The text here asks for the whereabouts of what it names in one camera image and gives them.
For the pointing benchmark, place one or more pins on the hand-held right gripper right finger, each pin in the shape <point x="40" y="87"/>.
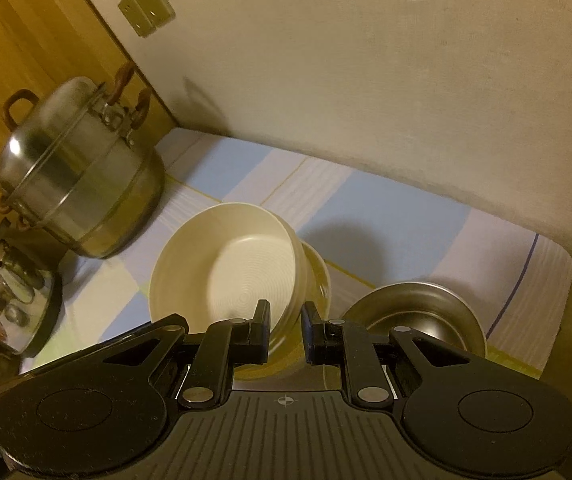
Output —
<point x="311" y="330"/>

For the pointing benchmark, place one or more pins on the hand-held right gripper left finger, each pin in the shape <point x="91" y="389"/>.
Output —
<point x="263" y="327"/>

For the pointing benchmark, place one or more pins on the white floral bowl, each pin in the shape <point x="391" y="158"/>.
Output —
<point x="318" y="272"/>

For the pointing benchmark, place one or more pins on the cream ribbed bowl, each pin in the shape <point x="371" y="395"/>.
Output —
<point x="231" y="270"/>

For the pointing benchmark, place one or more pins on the small stainless steel bowl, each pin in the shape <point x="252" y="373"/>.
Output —
<point x="416" y="310"/>

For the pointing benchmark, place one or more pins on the checkered pastel tablecloth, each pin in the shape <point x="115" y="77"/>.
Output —
<point x="391" y="210"/>

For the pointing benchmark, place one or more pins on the stainless steel steamer pot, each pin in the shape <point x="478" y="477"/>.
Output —
<point x="75" y="175"/>

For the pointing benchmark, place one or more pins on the stainless steel kettle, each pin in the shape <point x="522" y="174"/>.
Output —
<point x="10" y="300"/>

